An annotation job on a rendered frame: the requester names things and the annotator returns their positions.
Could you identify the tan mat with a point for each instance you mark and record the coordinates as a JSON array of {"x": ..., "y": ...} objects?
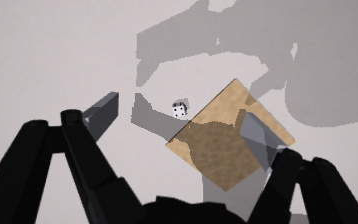
[{"x": 211, "y": 142}]

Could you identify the white die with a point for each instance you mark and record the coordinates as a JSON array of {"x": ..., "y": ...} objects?
[{"x": 178, "y": 110}]

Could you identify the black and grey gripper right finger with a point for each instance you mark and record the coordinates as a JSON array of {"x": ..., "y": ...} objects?
[{"x": 329, "y": 202}]

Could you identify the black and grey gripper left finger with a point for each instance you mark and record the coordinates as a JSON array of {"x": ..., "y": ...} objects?
[{"x": 106, "y": 199}]

